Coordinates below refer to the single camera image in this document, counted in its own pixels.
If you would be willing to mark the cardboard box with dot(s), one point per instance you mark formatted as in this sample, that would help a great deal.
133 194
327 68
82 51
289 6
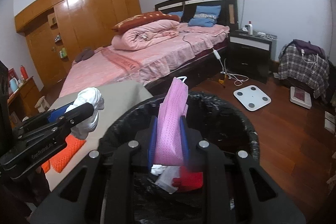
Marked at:
52 19

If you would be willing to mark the folded pink duvet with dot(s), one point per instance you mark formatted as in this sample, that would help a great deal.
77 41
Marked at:
141 37

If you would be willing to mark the light blue kettle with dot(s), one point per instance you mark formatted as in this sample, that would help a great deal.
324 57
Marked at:
14 85

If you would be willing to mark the clear plastic bag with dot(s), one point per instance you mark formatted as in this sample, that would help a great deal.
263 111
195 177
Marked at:
166 182

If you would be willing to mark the red thermos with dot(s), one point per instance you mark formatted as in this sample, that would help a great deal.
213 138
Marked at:
23 73

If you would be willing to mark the purple slippers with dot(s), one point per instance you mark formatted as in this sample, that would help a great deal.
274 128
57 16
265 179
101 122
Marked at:
84 54

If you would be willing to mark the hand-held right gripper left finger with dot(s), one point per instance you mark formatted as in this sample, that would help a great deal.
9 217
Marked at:
152 140

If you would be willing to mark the wooden wardrobe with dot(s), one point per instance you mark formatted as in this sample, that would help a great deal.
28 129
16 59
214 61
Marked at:
92 16

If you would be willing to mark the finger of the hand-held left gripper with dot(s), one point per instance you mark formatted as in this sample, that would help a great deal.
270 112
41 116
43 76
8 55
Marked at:
59 112
76 116

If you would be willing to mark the orange mesh cloth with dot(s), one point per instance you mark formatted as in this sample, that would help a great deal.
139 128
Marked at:
68 153

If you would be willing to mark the white box on floor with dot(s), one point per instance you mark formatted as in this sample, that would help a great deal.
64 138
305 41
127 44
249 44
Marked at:
300 96

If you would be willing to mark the dark red patterned pillow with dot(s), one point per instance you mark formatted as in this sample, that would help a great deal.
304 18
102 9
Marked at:
147 18

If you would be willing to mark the small blue pillow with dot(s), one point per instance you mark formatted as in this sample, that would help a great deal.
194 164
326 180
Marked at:
176 14

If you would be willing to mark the bed with pink sheet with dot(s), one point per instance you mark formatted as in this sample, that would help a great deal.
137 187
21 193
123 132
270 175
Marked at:
157 61

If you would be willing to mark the white cloth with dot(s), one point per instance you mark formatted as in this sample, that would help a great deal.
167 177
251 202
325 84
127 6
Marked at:
89 98

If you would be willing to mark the blue patterned pillow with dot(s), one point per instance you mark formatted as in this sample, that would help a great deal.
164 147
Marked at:
208 12

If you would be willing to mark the flat blue pillow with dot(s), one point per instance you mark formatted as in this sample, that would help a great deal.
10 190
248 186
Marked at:
202 22

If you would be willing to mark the white paper box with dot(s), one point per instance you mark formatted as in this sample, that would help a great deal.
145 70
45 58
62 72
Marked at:
330 121

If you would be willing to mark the orange power strip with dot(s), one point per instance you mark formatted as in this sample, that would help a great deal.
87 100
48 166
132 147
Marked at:
223 77

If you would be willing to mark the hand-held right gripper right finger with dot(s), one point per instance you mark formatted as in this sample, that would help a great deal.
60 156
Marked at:
185 140

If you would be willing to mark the chair with plaid cloth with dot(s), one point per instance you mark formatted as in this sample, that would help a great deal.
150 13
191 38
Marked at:
294 66

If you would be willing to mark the red cloth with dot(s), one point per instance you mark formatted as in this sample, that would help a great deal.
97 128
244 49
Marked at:
191 179

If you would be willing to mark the bin with black bag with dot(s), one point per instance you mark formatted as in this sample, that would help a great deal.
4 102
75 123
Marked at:
223 119

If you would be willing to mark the white bottle red cap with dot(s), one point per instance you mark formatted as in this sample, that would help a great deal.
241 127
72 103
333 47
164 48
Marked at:
250 29

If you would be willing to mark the black white nightstand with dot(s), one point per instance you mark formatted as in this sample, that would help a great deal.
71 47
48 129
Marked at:
249 58

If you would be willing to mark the pink mesh cloth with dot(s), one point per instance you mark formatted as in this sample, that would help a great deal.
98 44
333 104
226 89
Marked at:
170 121

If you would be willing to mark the patterned curtain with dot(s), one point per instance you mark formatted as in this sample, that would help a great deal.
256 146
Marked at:
332 166

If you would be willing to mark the red photo frames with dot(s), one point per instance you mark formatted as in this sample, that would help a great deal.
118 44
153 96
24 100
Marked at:
11 74

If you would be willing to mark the wooden desk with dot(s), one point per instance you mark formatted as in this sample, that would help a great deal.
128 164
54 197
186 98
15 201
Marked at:
29 92

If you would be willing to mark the white bathroom scale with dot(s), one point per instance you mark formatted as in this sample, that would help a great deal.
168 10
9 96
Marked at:
252 98

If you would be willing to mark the purple garment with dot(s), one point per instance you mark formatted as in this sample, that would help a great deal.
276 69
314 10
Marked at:
309 46

